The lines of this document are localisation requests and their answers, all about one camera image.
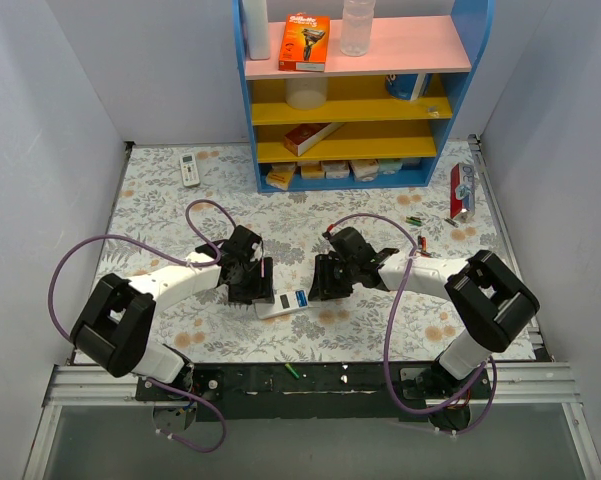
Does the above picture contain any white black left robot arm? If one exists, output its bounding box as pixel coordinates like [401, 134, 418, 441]
[70, 225, 274, 400]

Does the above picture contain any white air conditioner remote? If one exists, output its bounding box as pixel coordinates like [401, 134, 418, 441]
[179, 154, 200, 188]

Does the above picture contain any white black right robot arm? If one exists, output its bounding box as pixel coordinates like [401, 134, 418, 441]
[308, 227, 540, 398]

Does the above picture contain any aluminium frame rail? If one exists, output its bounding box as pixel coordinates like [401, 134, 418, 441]
[43, 364, 146, 407]

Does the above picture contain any clear plastic bottle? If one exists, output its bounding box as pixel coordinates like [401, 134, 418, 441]
[340, 0, 376, 57]

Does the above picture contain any tissue pack green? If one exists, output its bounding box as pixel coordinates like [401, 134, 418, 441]
[377, 158, 403, 175]

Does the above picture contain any red toothpaste box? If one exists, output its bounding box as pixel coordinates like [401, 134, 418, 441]
[450, 163, 476, 222]

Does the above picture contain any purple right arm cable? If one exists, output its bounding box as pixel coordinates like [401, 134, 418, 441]
[324, 213, 499, 436]

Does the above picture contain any blue shelf unit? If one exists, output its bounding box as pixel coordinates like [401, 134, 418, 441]
[232, 1, 495, 193]

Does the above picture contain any orange razor box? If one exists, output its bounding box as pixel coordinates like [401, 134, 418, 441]
[278, 13, 331, 73]

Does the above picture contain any white translucent cup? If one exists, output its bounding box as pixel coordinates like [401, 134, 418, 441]
[285, 77, 328, 110]

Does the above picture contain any white bottle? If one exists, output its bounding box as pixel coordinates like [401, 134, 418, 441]
[242, 0, 271, 61]

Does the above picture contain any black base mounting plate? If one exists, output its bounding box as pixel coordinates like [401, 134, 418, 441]
[134, 360, 496, 424]

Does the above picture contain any yellow red small box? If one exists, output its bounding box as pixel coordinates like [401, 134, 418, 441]
[265, 163, 297, 191]

